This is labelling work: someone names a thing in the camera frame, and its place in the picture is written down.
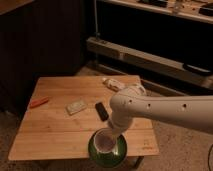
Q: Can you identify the green ceramic bowl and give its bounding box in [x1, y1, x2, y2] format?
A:
[88, 135, 127, 168]

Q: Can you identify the white ceramic cup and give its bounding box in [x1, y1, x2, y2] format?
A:
[94, 129, 116, 153]

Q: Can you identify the pale rectangular sponge block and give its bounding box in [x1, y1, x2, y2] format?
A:
[66, 100, 87, 115]

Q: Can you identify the wooden table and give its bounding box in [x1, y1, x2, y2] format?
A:
[7, 75, 160, 162]

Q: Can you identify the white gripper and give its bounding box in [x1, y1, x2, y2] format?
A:
[109, 125, 124, 138]

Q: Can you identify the black rectangular remote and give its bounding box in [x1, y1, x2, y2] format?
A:
[95, 102, 109, 121]

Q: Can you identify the grey metal shelf rail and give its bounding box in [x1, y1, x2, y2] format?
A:
[87, 37, 213, 90]

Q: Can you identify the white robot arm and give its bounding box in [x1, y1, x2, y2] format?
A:
[109, 85, 213, 136]

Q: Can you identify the upper cluttered shelf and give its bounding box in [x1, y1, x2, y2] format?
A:
[101, 0, 213, 24]

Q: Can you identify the black object on shelf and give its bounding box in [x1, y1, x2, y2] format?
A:
[182, 63, 213, 76]

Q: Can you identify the vertical metal pole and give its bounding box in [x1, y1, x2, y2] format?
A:
[93, 0, 100, 40]

